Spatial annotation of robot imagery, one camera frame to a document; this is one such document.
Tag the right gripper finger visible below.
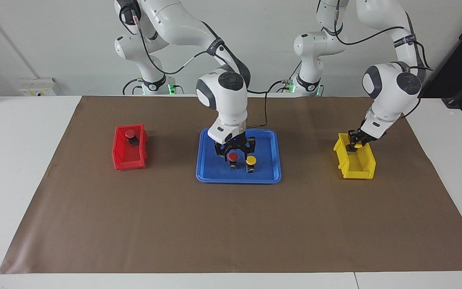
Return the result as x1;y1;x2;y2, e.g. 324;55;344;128
214;144;231;163
240;137;256;161

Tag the yellow plastic storage bin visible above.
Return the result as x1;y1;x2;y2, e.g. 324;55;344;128
333;132;377;180

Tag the blue plastic tray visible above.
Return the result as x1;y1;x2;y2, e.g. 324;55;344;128
196;128;282;184

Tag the brown paper table mat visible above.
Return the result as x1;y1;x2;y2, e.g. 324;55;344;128
0;96;462;275

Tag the red plastic storage bin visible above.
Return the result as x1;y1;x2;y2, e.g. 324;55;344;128
111;123;148;171

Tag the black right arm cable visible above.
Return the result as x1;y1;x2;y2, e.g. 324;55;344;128
133;8;270;130

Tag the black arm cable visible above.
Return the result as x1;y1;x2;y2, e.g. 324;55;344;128
133;8;270;130
332;0;434;119

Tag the black base cable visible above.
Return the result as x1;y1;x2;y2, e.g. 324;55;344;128
122;77;143;96
268;79;296;94

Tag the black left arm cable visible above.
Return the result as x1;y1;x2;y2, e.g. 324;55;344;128
332;0;434;119

